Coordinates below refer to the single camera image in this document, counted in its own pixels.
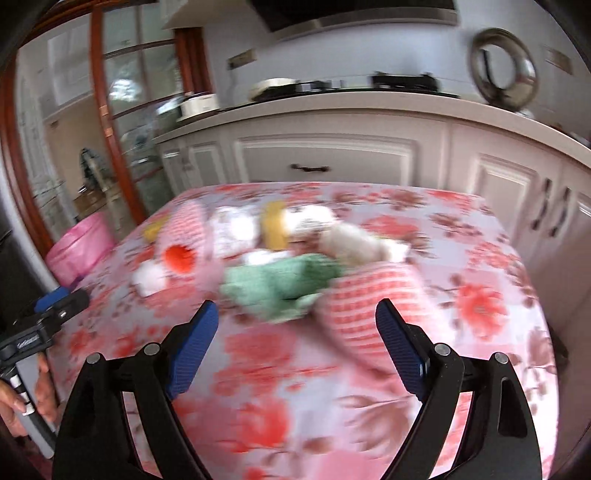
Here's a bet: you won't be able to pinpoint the white tissue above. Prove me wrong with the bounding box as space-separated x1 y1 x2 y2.
131 260 168 298

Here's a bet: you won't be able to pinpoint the pink foam net orange core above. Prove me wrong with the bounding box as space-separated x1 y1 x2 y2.
155 199 212 287

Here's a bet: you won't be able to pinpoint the pink lined trash bin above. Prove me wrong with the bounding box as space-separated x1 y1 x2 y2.
45 212 116 287

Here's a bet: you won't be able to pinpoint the white kitchen cabinets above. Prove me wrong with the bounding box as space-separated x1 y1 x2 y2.
155 92 590 333

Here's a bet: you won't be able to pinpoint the person's left hand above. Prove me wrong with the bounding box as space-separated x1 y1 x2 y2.
0 353 58 437

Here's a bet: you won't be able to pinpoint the dining chair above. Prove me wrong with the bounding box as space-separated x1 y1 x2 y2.
79 147 115 198

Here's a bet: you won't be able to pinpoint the white foam sheet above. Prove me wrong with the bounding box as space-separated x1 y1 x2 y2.
209 206 259 259

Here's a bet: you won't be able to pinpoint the large pink foam net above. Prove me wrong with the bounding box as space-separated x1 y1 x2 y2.
314 262 430 375

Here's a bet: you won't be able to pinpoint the wooden glass sliding door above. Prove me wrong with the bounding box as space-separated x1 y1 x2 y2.
1 1 212 259

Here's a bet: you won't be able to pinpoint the green zigzag cloth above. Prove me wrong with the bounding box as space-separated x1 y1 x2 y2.
221 253 345 323

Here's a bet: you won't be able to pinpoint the yellow sponge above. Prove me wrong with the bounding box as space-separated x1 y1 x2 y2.
260 201 288 251

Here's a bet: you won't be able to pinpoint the white rice cooker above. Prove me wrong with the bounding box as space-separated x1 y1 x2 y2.
180 93 219 119

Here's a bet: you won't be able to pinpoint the white pan on stove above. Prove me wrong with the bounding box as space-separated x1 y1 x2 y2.
249 77 297 102

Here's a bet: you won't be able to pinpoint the black range hood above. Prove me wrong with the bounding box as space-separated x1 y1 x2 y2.
249 0 460 35

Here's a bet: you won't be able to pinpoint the black gas stove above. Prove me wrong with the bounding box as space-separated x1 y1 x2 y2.
250 71 461 104

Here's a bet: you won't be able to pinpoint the black drawer handle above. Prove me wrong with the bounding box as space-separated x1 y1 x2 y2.
290 163 332 173

